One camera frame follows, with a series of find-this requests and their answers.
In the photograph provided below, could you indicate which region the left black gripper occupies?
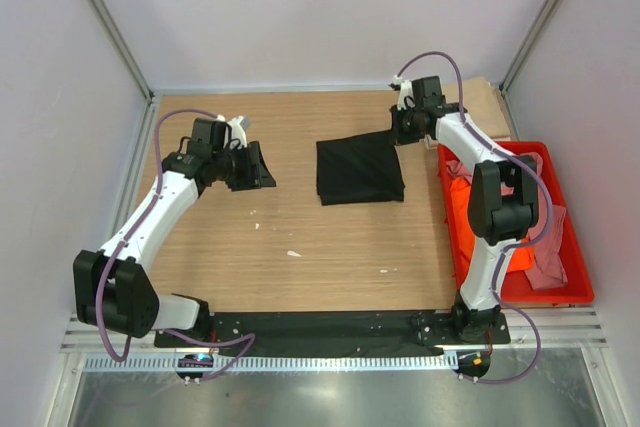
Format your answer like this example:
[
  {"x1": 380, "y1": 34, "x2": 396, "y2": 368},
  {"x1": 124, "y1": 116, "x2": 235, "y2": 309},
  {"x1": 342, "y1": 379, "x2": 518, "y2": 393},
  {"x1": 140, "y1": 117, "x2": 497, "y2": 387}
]
[{"x1": 212, "y1": 141, "x2": 276, "y2": 192}]

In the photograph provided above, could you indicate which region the black t-shirt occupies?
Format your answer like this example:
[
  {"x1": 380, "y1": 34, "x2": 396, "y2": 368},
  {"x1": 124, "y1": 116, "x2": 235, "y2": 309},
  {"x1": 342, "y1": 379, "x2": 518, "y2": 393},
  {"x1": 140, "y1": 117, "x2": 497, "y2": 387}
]
[{"x1": 316, "y1": 130, "x2": 405, "y2": 206}]

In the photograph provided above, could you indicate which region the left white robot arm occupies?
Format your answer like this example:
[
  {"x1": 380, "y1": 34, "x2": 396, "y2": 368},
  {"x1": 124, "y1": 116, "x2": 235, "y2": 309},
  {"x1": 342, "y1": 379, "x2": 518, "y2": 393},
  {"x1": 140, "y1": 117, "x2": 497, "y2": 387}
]
[{"x1": 73, "y1": 141, "x2": 276, "y2": 347}]

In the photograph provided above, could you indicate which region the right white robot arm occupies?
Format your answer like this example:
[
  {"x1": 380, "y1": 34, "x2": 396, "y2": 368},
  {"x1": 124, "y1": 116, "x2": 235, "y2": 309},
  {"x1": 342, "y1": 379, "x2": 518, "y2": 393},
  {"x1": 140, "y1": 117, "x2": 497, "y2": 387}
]
[{"x1": 390, "y1": 105, "x2": 546, "y2": 343}]

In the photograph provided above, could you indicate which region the folded beige t-shirt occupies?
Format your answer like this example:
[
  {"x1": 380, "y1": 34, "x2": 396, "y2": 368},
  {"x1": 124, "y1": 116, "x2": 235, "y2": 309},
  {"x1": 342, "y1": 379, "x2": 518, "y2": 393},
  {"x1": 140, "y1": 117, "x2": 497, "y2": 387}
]
[{"x1": 422, "y1": 75, "x2": 513, "y2": 150}]

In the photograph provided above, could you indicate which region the orange t-shirt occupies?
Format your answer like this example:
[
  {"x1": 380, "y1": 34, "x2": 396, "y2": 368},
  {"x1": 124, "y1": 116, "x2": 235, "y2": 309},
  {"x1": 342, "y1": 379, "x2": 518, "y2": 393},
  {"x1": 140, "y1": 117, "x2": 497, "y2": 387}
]
[{"x1": 450, "y1": 177, "x2": 535, "y2": 281}]

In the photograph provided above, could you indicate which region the red plastic bin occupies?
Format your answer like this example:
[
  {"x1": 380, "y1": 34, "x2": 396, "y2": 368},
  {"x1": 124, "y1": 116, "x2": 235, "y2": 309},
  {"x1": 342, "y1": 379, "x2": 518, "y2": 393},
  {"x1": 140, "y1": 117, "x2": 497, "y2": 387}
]
[{"x1": 437, "y1": 141, "x2": 594, "y2": 304}]

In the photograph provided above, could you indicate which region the pink t-shirt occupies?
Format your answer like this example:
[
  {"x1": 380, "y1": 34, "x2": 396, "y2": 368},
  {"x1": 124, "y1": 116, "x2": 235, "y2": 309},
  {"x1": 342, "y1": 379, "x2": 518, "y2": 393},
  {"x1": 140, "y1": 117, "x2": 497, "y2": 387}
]
[{"x1": 446, "y1": 160, "x2": 568, "y2": 290}]

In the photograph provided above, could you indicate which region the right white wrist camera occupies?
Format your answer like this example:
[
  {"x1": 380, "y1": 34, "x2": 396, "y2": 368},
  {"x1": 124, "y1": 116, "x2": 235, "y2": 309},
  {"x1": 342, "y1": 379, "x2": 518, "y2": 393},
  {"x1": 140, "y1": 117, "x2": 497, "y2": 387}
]
[{"x1": 389, "y1": 76, "x2": 445, "y2": 110}]

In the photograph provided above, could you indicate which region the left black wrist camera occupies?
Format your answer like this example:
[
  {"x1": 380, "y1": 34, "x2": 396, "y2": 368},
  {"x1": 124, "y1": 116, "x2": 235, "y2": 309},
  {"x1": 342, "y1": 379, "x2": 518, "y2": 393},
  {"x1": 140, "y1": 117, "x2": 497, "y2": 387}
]
[{"x1": 180, "y1": 115, "x2": 251, "y2": 158}]

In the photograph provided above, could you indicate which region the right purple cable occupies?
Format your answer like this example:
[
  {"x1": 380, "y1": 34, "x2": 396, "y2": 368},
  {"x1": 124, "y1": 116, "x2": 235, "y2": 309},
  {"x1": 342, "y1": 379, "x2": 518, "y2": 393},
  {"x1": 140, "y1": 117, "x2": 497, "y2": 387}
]
[{"x1": 394, "y1": 50, "x2": 554, "y2": 385}]

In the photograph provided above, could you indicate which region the purple cable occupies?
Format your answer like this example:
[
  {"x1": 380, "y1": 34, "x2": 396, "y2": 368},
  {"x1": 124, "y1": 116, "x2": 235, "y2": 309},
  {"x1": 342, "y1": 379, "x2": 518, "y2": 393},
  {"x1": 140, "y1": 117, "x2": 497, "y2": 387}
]
[
  {"x1": 96, "y1": 109, "x2": 257, "y2": 381},
  {"x1": 394, "y1": 50, "x2": 554, "y2": 385}
]

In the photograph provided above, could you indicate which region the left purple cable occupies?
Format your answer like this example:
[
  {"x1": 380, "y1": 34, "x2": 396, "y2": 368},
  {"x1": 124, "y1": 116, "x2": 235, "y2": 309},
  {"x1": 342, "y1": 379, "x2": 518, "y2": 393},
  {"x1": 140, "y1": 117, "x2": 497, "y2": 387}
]
[{"x1": 96, "y1": 109, "x2": 257, "y2": 381}]

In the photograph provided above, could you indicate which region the white slotted cable duct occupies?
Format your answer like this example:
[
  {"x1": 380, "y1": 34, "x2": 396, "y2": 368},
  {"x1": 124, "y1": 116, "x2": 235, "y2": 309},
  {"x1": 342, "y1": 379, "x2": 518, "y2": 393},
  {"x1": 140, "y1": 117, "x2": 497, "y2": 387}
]
[{"x1": 83, "y1": 352, "x2": 458, "y2": 374}]

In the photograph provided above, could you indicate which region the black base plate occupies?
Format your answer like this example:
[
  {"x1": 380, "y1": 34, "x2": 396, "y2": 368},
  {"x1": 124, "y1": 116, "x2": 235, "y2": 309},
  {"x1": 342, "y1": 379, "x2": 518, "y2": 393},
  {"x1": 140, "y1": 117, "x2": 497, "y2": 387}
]
[{"x1": 152, "y1": 309, "x2": 512, "y2": 359}]

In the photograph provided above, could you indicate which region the right aluminium frame post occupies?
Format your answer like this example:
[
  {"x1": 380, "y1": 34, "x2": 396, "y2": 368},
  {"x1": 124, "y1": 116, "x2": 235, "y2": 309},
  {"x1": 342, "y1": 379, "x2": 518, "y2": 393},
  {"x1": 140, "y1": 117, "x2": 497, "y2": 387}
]
[{"x1": 499, "y1": 0, "x2": 563, "y2": 97}]

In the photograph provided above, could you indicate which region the aluminium frame post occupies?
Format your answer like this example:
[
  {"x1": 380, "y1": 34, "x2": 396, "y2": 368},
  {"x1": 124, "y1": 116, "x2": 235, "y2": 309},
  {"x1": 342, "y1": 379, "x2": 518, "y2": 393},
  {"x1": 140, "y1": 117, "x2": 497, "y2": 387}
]
[
  {"x1": 499, "y1": 0, "x2": 563, "y2": 97},
  {"x1": 87, "y1": 0, "x2": 153, "y2": 103}
]

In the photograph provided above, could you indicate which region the left aluminium frame post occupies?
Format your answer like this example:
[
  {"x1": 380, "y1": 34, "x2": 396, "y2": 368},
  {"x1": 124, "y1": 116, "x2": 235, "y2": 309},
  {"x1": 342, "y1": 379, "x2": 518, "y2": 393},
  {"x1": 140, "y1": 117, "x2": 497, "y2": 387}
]
[{"x1": 87, "y1": 0, "x2": 153, "y2": 103}]

